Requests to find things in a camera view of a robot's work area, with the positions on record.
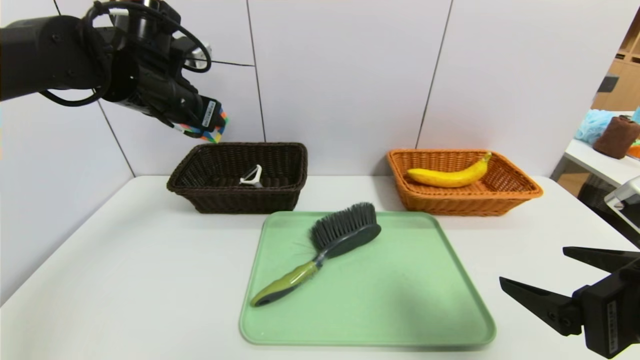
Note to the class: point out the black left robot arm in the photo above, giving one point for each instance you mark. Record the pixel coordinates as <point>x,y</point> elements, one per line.
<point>50,55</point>

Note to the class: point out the small orange item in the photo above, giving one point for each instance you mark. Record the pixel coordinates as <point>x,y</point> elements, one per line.
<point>635,152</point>

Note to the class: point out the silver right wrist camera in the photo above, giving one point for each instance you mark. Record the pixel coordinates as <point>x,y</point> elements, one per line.
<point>627,197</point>

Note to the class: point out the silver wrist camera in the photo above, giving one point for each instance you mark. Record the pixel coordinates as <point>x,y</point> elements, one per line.
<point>197,56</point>
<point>627,197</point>

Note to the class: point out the yellow banana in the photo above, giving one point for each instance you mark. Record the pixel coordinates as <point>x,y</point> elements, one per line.
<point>445,177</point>

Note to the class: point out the light green plastic tray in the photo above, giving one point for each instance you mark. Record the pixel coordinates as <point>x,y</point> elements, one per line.
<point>400,300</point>

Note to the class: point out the dark brown wicker basket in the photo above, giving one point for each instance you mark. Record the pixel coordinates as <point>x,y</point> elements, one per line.
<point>225,200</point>

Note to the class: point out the white side table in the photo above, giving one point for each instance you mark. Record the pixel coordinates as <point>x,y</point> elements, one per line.
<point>595,160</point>

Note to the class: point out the brown rolled towel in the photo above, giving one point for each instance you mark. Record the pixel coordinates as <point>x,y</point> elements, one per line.
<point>615,137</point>

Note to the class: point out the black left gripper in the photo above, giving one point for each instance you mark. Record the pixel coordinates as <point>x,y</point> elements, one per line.
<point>209,115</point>

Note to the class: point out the light wooden shelf cabinet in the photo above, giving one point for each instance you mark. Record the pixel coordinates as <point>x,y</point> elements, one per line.
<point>622,85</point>

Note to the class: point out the dark woven bin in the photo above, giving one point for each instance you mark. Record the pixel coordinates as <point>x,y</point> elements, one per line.
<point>592,197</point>

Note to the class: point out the multicoloured puzzle cube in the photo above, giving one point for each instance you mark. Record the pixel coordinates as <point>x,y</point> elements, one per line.
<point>207,136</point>

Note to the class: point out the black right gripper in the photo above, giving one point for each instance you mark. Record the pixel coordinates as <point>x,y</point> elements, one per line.
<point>609,314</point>

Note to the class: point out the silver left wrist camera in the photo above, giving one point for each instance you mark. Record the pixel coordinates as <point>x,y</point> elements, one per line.
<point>197,56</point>

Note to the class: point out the light blue fluffy cloth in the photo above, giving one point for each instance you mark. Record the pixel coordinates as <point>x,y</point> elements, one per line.
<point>590,125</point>

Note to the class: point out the orange wicker basket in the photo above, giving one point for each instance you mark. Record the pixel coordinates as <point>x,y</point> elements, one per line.
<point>470,202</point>

